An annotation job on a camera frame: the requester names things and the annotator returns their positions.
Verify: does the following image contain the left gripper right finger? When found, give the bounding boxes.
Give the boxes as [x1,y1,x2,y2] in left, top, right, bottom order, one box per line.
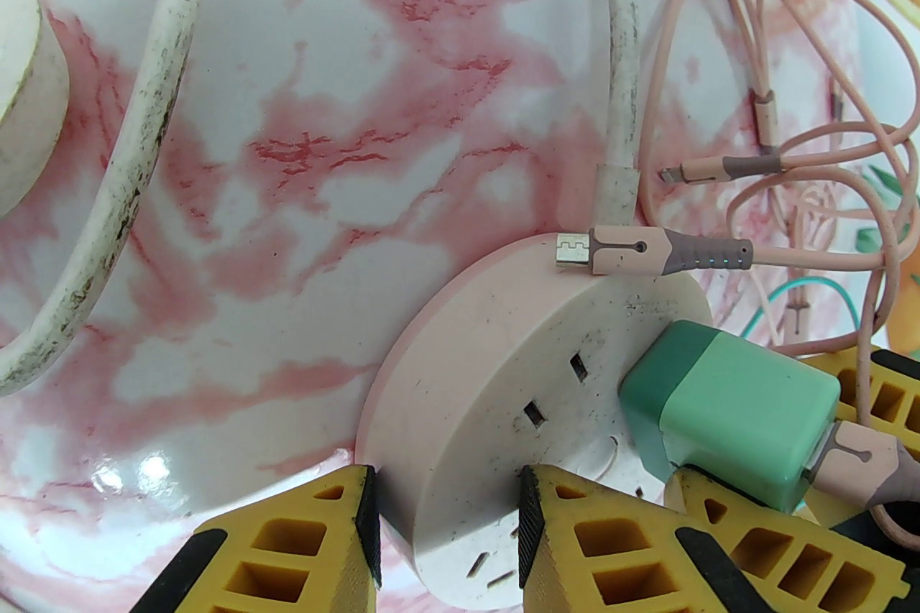
[517,463,766,613]

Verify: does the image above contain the pink multi-head USB cable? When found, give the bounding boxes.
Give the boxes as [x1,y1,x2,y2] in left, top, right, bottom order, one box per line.
[553,0,920,543]

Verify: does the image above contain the grey cable with plugs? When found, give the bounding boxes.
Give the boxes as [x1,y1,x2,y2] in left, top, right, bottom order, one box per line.
[733,278,863,349]

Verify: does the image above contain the white round socket cord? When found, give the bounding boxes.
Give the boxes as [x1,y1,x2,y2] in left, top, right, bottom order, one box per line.
[0,0,642,397]

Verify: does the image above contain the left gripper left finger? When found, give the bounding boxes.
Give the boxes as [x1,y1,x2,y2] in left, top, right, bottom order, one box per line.
[147,463,383,613]

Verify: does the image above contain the mint green USB charger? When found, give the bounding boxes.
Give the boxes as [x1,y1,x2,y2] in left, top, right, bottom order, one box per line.
[617,319,843,515]

